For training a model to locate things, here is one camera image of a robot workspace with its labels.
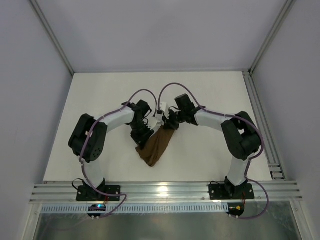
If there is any right corner aluminium post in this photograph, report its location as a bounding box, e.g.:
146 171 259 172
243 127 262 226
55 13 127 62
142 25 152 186
248 0 297 76

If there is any left black connector board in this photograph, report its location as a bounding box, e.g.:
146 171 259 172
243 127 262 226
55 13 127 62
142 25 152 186
87 203 106 220

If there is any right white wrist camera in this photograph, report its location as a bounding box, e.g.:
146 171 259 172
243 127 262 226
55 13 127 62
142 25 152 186
159 101 169 116

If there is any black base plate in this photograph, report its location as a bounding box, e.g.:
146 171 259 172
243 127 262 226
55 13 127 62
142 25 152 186
75 184 122 202
208 181 255 200

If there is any front aluminium rail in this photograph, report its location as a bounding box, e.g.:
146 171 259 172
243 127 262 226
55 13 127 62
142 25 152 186
29 180 303 203

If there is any aluminium rail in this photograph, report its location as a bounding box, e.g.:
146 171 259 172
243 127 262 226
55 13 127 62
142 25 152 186
242 70 287 181
29 180 303 203

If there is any black connector board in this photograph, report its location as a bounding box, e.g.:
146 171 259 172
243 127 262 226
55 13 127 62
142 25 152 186
87 203 106 220
226 202 245 219

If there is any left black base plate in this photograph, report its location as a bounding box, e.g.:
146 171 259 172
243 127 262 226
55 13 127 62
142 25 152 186
75 184 122 202

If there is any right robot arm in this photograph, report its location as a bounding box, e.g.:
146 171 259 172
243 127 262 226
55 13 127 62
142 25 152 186
162 94 263 199

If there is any left corner aluminium post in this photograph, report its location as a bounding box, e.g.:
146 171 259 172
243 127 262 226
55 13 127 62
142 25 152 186
28 0 75 77

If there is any right side aluminium rail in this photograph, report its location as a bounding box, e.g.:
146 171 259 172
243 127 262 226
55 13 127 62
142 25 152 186
242 70 287 181

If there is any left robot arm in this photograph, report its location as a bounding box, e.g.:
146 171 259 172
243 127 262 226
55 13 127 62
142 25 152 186
68 100 155 197

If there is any brown cloth napkin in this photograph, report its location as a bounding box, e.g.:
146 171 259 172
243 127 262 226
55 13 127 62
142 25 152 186
135 126 176 167

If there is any right black connector board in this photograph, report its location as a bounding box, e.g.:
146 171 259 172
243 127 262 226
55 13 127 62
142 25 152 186
226 202 245 219

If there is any corner aluminium post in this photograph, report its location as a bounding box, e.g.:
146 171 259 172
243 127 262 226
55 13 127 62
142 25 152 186
28 0 75 77
248 0 297 76

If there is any slotted cable duct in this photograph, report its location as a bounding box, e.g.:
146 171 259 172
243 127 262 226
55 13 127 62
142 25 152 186
40 202 228 214

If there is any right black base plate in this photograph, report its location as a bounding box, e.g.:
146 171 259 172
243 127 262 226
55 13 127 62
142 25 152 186
208 181 255 200

